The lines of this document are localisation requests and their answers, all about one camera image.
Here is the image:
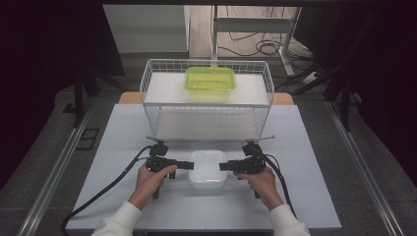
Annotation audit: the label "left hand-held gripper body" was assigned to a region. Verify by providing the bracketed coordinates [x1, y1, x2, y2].
[145, 136, 178, 201]

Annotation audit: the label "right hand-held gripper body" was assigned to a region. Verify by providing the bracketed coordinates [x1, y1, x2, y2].
[233, 135, 276, 200]

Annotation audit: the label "white plastic food container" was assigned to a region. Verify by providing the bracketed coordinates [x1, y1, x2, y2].
[187, 149, 229, 190]

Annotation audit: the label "white wire basket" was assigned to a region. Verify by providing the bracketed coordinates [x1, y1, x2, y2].
[139, 58, 275, 143]

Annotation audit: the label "green plastic food container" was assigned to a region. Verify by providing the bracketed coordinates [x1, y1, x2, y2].
[183, 66, 237, 101]

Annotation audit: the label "person's right hand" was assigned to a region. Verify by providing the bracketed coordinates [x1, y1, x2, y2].
[233, 166, 285, 211]

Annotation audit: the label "person's left hand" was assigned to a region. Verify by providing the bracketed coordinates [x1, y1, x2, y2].
[128, 164, 178, 211]

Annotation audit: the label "black metal stand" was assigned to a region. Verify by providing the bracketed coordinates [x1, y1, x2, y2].
[274, 60, 362, 133]
[72, 63, 128, 130]

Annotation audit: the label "white power strip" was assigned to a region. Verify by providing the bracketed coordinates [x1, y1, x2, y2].
[300, 71, 320, 86]

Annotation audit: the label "white cabinet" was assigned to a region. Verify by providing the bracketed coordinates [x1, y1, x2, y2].
[101, 4, 191, 55]

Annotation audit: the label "black curtain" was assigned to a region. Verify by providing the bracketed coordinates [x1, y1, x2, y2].
[0, 0, 126, 192]
[293, 0, 417, 189]

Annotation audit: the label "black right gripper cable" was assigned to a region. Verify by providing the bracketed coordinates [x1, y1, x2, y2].
[258, 151, 298, 219]

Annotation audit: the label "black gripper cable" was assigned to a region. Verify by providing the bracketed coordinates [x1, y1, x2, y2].
[258, 151, 298, 219]
[61, 145, 153, 236]

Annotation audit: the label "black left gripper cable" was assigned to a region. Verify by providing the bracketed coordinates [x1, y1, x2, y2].
[61, 145, 153, 236]

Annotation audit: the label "black floor bracket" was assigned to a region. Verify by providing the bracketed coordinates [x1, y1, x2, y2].
[75, 127, 100, 152]

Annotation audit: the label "aluminium floor rail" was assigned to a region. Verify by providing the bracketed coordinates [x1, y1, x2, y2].
[325, 100, 407, 236]
[15, 97, 96, 236]

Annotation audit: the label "black floor cables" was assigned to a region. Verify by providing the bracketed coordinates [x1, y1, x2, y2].
[217, 5, 317, 72]

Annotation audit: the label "white metal desk frame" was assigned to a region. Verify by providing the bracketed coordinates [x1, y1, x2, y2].
[210, 5, 303, 78]

